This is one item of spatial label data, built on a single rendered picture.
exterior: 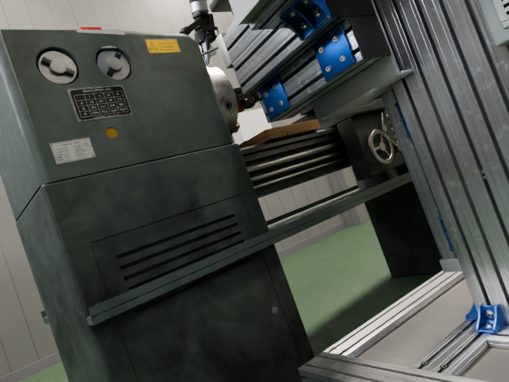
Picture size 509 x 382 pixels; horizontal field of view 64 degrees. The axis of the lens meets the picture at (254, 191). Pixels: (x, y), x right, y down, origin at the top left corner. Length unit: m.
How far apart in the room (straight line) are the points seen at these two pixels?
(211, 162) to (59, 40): 0.52
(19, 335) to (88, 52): 3.02
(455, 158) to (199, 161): 0.69
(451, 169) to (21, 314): 3.51
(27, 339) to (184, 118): 2.98
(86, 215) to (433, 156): 0.82
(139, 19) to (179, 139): 3.79
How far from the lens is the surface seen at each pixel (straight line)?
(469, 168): 0.96
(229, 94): 1.53
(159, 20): 5.04
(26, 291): 3.94
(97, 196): 1.09
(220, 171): 1.26
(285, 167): 1.57
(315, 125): 1.73
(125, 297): 1.04
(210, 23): 1.91
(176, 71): 1.32
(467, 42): 0.93
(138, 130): 1.18
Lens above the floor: 0.64
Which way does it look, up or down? 2 degrees up
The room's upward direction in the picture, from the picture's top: 20 degrees counter-clockwise
